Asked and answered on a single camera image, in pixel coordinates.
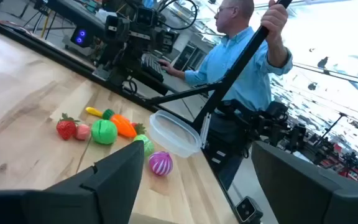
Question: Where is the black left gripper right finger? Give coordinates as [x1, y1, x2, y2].
[251, 140, 358, 224]

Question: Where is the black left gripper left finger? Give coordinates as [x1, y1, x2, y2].
[0, 140, 145, 224]

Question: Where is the orange toy carrot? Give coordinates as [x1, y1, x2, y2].
[101, 108, 138, 139]

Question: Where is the clear plastic tupperware container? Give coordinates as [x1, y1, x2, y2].
[149, 110, 202, 159]

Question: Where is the black keyboard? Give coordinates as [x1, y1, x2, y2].
[140, 52, 165, 82]

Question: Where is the grey desk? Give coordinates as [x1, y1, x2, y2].
[47, 0, 211, 97]

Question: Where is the red toy strawberry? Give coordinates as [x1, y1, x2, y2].
[56, 113, 81, 141]
[131, 122, 147, 136]

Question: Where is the black device with blue lights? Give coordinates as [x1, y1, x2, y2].
[70, 26, 90, 48]

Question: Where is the dark green toy vegetable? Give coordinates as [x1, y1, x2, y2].
[91, 119, 118, 146]

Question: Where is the yellow plastic toy piece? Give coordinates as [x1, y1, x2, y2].
[85, 106, 104, 118]

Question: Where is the light green toy cabbage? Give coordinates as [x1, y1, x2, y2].
[132, 134, 155, 158]

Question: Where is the purple striped toy onion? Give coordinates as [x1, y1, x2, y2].
[148, 151, 173, 177]

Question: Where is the person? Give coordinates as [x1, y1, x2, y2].
[158, 0, 294, 190]

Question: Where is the yellow pole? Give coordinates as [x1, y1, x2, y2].
[40, 9, 52, 39]

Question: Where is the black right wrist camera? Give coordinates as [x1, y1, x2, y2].
[135, 6, 155, 27]

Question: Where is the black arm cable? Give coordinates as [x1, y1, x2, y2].
[158, 0, 199, 31]

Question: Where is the black table-level camera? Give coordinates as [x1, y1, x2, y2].
[234, 196, 264, 224]

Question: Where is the black rig frame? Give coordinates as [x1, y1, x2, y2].
[146, 0, 293, 133]

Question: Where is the white frame bracket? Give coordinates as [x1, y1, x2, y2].
[200, 112, 211, 149]

